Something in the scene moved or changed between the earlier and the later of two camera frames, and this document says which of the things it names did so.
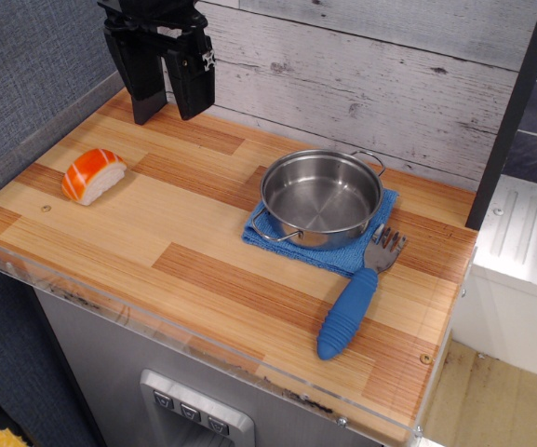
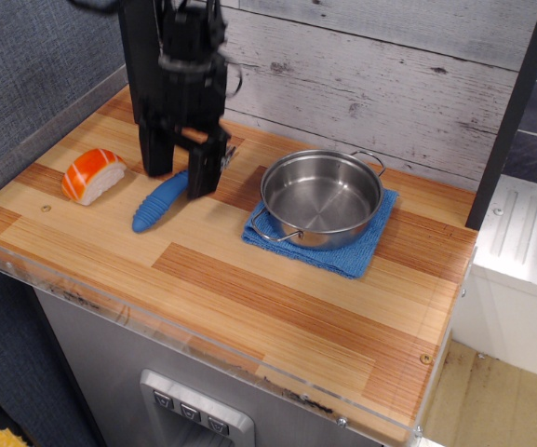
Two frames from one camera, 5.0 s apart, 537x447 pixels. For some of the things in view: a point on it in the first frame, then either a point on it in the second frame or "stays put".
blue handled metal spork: x=380 y=250 to x=160 y=200
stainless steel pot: x=326 y=196 stays put
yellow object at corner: x=3 y=439 stays put
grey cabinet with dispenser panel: x=143 y=390 stays put
